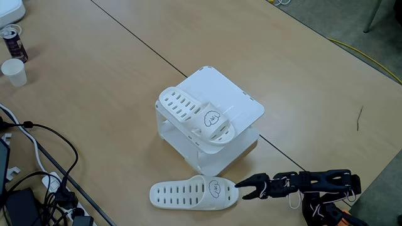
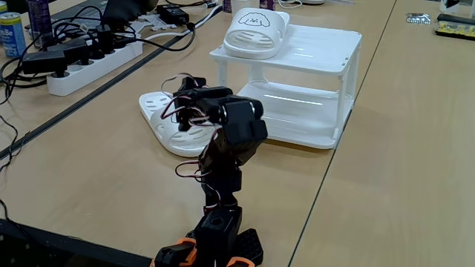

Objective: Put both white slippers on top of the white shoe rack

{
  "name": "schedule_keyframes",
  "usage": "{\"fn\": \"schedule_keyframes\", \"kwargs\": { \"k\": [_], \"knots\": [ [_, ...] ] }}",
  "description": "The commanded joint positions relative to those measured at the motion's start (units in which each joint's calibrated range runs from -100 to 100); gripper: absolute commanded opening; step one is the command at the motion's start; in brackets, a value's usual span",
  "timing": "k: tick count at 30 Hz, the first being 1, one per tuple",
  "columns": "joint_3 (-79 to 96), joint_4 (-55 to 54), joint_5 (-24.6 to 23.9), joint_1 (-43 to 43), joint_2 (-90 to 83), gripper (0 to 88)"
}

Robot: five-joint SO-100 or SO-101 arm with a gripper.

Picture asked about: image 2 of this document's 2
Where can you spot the green-topped drink can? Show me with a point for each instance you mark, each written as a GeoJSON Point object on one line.
{"type": "Point", "coordinates": [3, 7]}

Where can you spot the white paper cup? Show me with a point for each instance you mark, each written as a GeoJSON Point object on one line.
{"type": "Point", "coordinates": [239, 3]}

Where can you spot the white flat device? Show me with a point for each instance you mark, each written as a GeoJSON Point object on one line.
{"type": "Point", "coordinates": [311, 1]}

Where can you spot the clear plastic box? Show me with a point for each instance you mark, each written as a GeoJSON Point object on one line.
{"type": "Point", "coordinates": [458, 5]}

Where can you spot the orange table clamp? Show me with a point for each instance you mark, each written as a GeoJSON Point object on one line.
{"type": "Point", "coordinates": [185, 252]}
{"type": "Point", "coordinates": [241, 262]}

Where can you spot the blue drink can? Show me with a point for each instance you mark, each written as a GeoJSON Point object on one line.
{"type": "Point", "coordinates": [13, 35]}

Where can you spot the tall purple drink can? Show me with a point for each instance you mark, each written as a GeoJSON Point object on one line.
{"type": "Point", "coordinates": [40, 22]}

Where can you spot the dark laptop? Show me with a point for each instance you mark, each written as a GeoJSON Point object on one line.
{"type": "Point", "coordinates": [126, 11]}

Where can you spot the black power plug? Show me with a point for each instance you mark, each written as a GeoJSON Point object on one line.
{"type": "Point", "coordinates": [105, 37]}

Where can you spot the white plastic shoe rack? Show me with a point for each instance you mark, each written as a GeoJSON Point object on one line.
{"type": "Point", "coordinates": [315, 52]}

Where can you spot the black plug adapter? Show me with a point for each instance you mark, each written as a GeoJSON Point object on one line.
{"type": "Point", "coordinates": [72, 50]}
{"type": "Point", "coordinates": [42, 61]}

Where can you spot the black and yellow box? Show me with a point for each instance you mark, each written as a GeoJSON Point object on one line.
{"type": "Point", "coordinates": [455, 26]}

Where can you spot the white power strip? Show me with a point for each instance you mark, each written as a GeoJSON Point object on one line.
{"type": "Point", "coordinates": [92, 70]}

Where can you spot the silver foil packet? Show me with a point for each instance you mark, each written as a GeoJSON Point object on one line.
{"type": "Point", "coordinates": [418, 18]}

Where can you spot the black power adapter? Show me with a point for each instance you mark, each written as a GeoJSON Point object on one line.
{"type": "Point", "coordinates": [171, 14]}

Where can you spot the white printed bracket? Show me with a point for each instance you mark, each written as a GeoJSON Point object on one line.
{"type": "Point", "coordinates": [156, 23]}

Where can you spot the white dog-print slipper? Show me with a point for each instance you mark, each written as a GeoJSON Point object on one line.
{"type": "Point", "coordinates": [256, 41]}
{"type": "Point", "coordinates": [185, 146]}

